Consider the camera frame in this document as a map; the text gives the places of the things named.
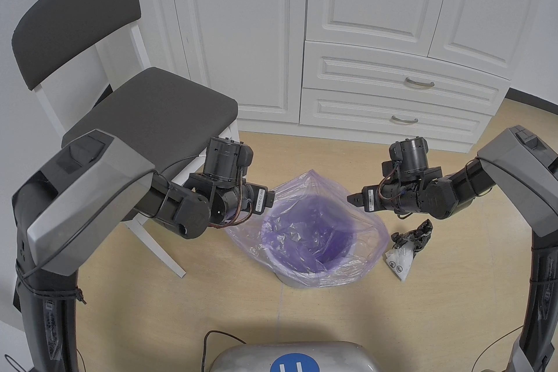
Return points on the black plastic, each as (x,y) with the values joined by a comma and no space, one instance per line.
(414,235)

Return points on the grey and white chair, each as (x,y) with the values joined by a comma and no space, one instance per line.
(148,113)

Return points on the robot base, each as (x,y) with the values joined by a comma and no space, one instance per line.
(292,357)

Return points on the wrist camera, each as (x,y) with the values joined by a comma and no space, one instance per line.
(392,152)
(245,156)

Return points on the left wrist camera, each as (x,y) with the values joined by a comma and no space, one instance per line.
(245,156)

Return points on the purple plastic bag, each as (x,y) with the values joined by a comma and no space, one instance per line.
(314,226)

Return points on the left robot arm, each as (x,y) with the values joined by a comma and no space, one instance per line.
(87,196)

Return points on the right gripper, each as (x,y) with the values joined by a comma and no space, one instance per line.
(401,198)

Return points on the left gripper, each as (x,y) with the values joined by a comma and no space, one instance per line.
(239,202)

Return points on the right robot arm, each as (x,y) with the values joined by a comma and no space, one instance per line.
(514,174)

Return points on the white trash bin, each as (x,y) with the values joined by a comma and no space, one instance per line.
(292,279)

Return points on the white wardrobe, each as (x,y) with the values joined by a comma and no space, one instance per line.
(348,12)

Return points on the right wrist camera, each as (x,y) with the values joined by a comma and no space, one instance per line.
(392,152)

